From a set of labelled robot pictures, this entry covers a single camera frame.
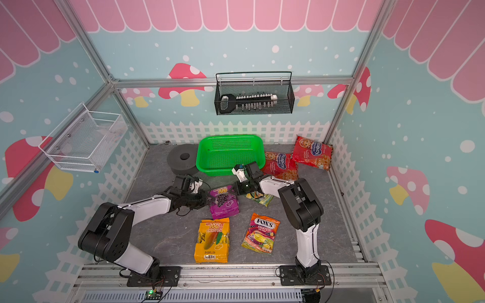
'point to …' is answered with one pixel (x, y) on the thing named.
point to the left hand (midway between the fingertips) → (213, 202)
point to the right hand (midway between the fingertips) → (231, 190)
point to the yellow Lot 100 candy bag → (213, 241)
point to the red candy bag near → (281, 164)
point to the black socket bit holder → (230, 103)
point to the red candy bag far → (316, 154)
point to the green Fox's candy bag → (264, 199)
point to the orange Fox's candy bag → (261, 233)
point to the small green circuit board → (153, 295)
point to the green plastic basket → (217, 155)
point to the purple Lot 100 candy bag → (224, 202)
